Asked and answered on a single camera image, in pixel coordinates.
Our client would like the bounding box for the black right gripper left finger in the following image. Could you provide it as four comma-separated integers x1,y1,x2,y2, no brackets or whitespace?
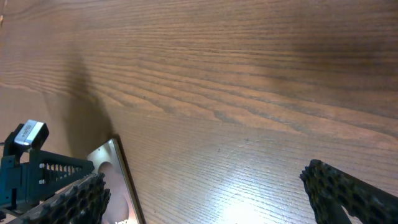
10,173,111,224

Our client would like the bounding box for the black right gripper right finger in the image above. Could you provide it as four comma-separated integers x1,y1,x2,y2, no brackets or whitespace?
300,159,397,224

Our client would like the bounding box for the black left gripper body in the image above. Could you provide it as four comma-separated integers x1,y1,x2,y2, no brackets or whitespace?
1,156,31,220

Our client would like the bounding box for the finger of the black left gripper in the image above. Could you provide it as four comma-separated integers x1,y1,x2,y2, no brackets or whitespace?
28,151,95,202

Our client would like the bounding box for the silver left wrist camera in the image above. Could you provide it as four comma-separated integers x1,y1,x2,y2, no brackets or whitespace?
14,119,49,151

